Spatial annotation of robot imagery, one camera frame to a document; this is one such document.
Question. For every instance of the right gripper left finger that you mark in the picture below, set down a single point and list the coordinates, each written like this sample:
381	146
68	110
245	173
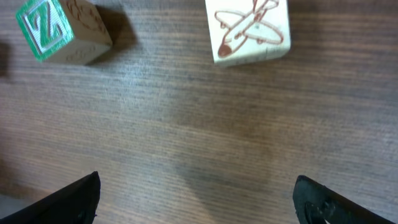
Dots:
73	204

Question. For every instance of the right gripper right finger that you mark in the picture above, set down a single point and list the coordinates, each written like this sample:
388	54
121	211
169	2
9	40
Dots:
315	203

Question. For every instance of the green Z block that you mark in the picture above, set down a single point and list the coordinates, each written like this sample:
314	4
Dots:
67	32

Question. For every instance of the white block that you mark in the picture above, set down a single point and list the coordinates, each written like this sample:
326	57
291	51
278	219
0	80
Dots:
247	31

